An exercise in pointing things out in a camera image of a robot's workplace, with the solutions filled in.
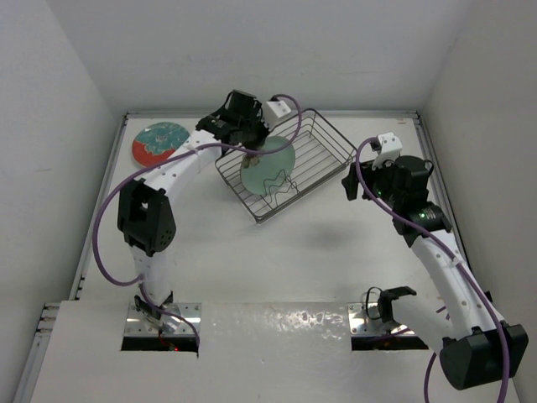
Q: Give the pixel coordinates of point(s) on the metal base plate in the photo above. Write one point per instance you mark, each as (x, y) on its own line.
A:
(363, 322)
(140, 324)

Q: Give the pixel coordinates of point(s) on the grey wire dish rack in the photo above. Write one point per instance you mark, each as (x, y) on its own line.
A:
(321, 153)

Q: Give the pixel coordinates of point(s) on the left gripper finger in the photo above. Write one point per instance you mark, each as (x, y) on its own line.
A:
(247, 159)
(256, 142)

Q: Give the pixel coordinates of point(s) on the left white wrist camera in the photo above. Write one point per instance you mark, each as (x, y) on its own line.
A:
(275, 112)

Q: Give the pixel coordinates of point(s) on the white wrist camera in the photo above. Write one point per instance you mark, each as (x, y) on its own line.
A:
(388, 148)
(275, 112)

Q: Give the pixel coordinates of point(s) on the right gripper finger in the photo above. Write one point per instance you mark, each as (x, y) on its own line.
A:
(368, 191)
(351, 182)

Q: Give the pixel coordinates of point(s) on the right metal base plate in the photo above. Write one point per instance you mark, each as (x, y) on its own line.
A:
(363, 322)

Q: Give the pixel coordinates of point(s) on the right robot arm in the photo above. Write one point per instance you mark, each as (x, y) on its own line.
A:
(475, 345)

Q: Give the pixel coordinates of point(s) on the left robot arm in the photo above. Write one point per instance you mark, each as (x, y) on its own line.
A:
(145, 214)

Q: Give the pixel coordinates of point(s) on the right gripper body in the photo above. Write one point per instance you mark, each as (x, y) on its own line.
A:
(390, 196)

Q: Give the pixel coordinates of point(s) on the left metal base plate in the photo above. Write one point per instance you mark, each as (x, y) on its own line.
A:
(140, 324)

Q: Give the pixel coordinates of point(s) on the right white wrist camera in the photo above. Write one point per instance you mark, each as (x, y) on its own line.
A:
(388, 148)

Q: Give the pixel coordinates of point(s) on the red and teal plate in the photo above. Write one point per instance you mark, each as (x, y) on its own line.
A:
(157, 142)

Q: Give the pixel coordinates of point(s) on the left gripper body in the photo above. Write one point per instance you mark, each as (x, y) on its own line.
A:
(254, 125)

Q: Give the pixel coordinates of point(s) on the green flower plate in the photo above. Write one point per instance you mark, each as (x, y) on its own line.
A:
(269, 171)

